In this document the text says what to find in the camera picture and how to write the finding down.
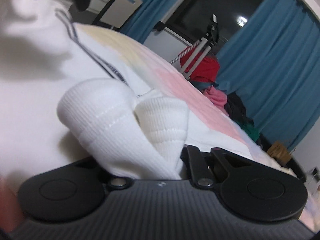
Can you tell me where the green garment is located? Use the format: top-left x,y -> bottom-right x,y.
240,123 -> 260,142

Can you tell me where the dark window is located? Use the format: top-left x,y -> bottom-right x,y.
153,0 -> 263,54

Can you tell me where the right blue curtain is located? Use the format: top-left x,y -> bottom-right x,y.
217,0 -> 319,149

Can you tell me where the blue curtain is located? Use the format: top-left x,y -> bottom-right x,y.
120,0 -> 177,43
217,0 -> 319,149

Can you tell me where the black clothes pile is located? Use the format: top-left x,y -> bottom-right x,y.
224,92 -> 254,125

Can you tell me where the white knit hooded sweater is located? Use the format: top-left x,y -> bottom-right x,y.
1,0 -> 190,192

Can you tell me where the red garment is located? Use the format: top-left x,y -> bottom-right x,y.
180,49 -> 220,83

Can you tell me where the brown paper bag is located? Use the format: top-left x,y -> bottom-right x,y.
266,141 -> 292,166

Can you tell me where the left blue curtain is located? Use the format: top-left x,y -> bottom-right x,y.
120,0 -> 177,43

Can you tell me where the black and white chair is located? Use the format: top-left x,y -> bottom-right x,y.
91,0 -> 143,29

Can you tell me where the pink garment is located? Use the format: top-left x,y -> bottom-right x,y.
202,86 -> 229,116

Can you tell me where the white tripod stand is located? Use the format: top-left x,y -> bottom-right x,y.
170,14 -> 220,80

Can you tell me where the pastel tie-dye bed sheet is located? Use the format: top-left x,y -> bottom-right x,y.
82,24 -> 320,230

